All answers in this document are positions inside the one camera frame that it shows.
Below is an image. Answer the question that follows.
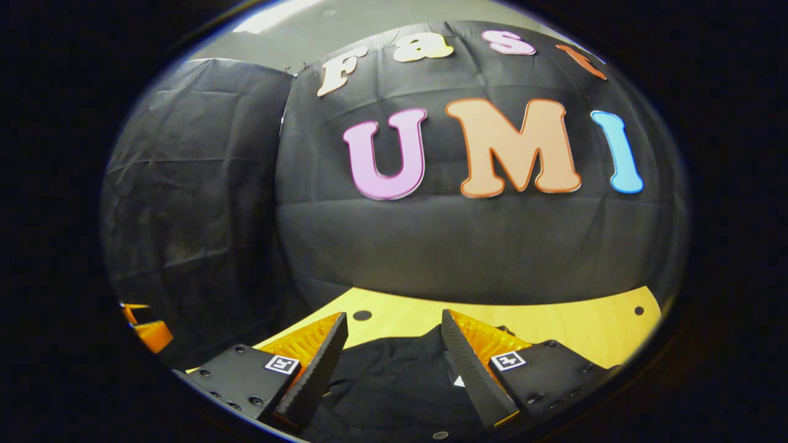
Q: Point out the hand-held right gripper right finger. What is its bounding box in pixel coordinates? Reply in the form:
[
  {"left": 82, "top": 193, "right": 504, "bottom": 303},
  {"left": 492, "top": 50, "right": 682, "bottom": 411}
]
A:
[{"left": 440, "top": 309, "right": 622, "bottom": 429}]

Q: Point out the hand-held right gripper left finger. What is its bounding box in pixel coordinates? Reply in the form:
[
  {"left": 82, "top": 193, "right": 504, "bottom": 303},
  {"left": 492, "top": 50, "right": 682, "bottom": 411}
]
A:
[{"left": 171, "top": 312, "right": 349, "bottom": 430}]

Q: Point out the black button shirt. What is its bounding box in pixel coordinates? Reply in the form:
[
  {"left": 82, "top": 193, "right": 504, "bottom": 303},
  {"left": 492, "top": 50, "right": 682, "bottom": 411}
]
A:
[{"left": 302, "top": 325, "right": 518, "bottom": 443}]

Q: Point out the black backdrop cloth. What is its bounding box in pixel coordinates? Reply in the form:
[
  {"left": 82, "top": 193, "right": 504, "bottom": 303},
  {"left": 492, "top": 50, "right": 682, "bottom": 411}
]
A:
[{"left": 100, "top": 18, "right": 690, "bottom": 370}]

